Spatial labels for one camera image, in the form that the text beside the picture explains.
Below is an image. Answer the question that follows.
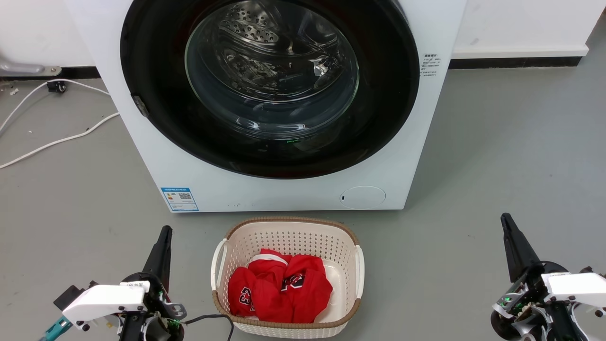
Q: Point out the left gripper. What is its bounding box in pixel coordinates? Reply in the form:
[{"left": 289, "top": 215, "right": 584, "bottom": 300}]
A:
[{"left": 117, "top": 225, "right": 187, "bottom": 341}]

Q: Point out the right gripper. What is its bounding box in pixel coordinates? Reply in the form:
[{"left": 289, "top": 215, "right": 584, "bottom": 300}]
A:
[{"left": 490, "top": 213, "right": 598, "bottom": 341}]

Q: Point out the white front-load washing machine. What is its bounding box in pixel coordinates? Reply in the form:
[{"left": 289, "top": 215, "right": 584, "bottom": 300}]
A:
[{"left": 64, "top": 0, "right": 468, "bottom": 213}]

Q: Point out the black round washer door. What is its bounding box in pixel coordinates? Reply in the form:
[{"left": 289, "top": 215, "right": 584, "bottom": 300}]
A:
[{"left": 120, "top": 0, "right": 420, "bottom": 180}]

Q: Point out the blue energy label sticker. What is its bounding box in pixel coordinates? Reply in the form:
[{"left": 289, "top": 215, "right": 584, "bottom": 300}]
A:
[{"left": 160, "top": 187, "right": 200, "bottom": 213}]

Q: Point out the cream plastic laundry basket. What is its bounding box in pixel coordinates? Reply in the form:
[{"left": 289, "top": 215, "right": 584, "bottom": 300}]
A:
[{"left": 211, "top": 217, "right": 365, "bottom": 340}]

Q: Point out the red sports jersey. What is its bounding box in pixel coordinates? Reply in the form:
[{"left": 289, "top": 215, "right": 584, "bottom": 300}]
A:
[{"left": 228, "top": 249, "right": 334, "bottom": 324}]

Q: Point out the round white filter cover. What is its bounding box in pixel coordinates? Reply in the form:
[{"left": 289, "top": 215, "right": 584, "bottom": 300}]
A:
[{"left": 339, "top": 186, "right": 387, "bottom": 210}]

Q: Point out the small printed warning label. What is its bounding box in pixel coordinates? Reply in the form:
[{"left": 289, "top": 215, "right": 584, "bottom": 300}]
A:
[{"left": 420, "top": 53, "right": 442, "bottom": 78}]

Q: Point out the perforated steel washer drum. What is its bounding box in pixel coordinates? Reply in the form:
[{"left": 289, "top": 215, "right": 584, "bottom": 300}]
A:
[{"left": 187, "top": 0, "right": 360, "bottom": 141}]

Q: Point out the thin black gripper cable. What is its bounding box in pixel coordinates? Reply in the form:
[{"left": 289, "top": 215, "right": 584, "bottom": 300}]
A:
[{"left": 182, "top": 314, "right": 235, "bottom": 341}]

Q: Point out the teal cable connector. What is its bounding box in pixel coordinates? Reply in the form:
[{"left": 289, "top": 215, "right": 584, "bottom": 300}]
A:
[{"left": 39, "top": 316, "right": 73, "bottom": 341}]

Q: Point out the grey door latch handle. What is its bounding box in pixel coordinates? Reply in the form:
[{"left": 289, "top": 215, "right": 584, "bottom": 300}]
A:
[{"left": 132, "top": 95, "right": 151, "bottom": 118}]

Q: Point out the white floor cable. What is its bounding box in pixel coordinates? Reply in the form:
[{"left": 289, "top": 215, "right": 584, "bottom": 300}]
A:
[
  {"left": 0, "top": 112, "right": 120, "bottom": 170},
  {"left": 0, "top": 79, "right": 111, "bottom": 134}
]

